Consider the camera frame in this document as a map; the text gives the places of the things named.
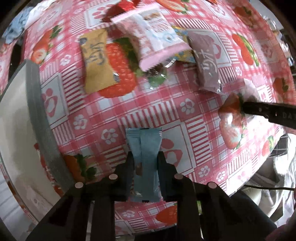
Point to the pink white snack packet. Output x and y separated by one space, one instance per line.
152 37

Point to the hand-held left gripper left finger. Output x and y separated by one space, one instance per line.
128 171

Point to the red foil candy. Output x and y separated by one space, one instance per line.
111 14
126 4

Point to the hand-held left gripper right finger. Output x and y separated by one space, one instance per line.
163 172

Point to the yellow blue patterned packet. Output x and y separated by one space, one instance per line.
185 55

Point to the light blue cloth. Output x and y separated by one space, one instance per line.
16 25

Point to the tan snack packet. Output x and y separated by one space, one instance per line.
97 67

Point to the clear green snack packet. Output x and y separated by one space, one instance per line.
157 77

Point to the white cloth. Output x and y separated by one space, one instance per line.
41 11

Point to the light grey garment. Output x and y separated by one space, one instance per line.
279 180

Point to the light blue snack packet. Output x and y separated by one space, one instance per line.
148 148

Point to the mauve brown snack packet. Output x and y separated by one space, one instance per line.
205 62

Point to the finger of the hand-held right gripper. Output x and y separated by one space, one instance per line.
266 110

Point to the grey storage box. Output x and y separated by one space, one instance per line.
13 129

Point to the pink checked strawberry tablecloth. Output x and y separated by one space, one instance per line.
185 139

